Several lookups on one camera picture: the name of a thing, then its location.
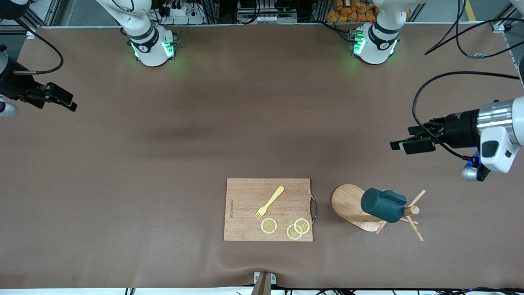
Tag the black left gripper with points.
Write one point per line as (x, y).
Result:
(460, 130)

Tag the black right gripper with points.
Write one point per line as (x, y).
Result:
(13, 87)

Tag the dark teal cup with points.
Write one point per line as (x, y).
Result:
(380, 207)

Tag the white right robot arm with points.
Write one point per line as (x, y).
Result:
(153, 49)

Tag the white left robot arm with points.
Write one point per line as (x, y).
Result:
(378, 41)

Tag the wooden mug tree rack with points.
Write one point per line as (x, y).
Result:
(346, 203)

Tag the brown table mat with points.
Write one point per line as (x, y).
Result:
(163, 123)

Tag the orange bread rolls pile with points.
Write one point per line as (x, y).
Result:
(348, 14)

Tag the white power strip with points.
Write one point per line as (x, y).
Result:
(180, 12)

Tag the lemon slice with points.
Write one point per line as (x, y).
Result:
(268, 225)
(301, 225)
(291, 234)

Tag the yellow plastic fork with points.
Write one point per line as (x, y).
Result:
(272, 199)

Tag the aluminium frame strut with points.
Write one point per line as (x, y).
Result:
(497, 25)
(51, 12)

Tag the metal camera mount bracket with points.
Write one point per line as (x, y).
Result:
(264, 287)

